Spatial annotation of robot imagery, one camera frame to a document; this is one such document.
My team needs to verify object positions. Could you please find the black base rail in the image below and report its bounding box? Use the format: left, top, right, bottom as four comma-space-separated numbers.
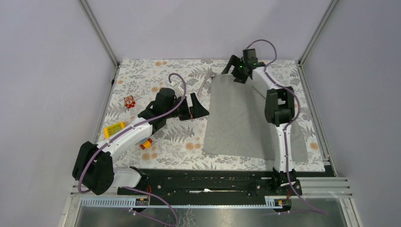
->
135, 169, 302, 206

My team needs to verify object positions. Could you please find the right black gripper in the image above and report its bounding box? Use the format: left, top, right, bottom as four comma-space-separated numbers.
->
222, 54, 249, 84

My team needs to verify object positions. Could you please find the grey cloth napkin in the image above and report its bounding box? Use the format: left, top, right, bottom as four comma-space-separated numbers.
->
203, 74, 309, 163

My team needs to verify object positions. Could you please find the blue orange toy car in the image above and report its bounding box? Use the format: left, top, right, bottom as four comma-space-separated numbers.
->
139, 138, 153, 150

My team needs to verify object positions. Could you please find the aluminium frame post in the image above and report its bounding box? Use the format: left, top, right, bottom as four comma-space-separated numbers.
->
298, 0, 339, 66
78, 0, 120, 67

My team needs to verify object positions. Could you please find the right aluminium frame post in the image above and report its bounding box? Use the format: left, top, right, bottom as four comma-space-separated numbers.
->
298, 0, 339, 66

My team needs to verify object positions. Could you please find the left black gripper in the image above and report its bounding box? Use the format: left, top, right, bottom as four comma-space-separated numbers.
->
165, 93, 209, 121

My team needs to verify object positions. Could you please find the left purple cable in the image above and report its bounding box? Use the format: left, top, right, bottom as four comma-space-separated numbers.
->
77, 73, 188, 194

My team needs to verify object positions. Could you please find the yellow toy block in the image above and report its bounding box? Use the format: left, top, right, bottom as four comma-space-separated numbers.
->
104, 122, 125, 139

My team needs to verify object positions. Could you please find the left aluminium frame post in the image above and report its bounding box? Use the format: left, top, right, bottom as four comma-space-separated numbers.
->
78, 0, 120, 67

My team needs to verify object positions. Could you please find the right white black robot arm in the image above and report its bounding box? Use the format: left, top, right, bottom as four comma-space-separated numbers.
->
222, 55, 302, 197

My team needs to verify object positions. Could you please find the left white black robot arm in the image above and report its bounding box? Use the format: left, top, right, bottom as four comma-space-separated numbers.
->
72, 88, 209, 195

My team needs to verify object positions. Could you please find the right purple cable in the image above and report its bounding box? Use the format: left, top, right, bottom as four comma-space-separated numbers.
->
244, 39, 330, 217

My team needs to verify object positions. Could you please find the red owl toy block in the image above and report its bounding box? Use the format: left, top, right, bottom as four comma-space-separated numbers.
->
123, 95, 136, 109

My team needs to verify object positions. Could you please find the purple cable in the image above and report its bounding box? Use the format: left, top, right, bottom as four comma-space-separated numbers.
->
77, 73, 188, 194
244, 39, 330, 217

